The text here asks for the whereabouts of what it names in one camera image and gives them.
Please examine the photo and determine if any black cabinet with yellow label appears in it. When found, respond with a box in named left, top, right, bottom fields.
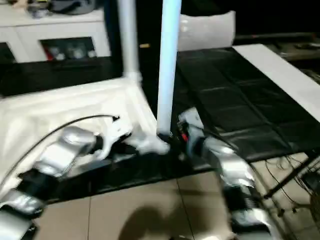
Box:
left=109, top=0, right=165, bottom=78

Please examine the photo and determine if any white sideboard with glass doors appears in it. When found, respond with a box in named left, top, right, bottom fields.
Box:
left=0, top=7, right=113, bottom=64

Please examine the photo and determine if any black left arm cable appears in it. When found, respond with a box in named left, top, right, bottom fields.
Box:
left=0, top=113, right=121, bottom=189

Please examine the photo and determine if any black floor cable tangle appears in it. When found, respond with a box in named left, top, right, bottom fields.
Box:
left=263, top=151, right=320, bottom=216

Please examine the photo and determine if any white plastic table leg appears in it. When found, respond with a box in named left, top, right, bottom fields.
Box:
left=116, top=0, right=144, bottom=86
left=155, top=0, right=183, bottom=137

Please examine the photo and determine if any white plastic table top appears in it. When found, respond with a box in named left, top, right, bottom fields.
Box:
left=0, top=71, right=174, bottom=201

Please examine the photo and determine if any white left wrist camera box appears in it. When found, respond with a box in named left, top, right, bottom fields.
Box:
left=98, top=115, right=133, bottom=161

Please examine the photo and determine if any white flat board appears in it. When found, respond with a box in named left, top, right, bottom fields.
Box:
left=231, top=43, right=320, bottom=121

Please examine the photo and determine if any light grey cushion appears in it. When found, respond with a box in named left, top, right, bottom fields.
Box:
left=178, top=9, right=238, bottom=53

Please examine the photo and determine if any black metal rod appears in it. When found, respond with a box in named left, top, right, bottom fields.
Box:
left=263, top=155, right=320, bottom=200

